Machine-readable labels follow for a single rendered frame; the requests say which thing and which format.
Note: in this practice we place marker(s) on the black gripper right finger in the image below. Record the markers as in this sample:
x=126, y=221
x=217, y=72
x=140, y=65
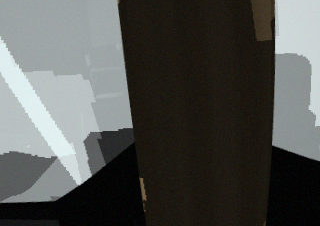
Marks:
x=294, y=190

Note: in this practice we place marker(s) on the dark brown wooden board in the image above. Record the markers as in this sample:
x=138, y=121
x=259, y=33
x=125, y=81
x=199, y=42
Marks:
x=201, y=81

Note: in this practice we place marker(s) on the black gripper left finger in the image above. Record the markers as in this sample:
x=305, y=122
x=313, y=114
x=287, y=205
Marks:
x=112, y=197

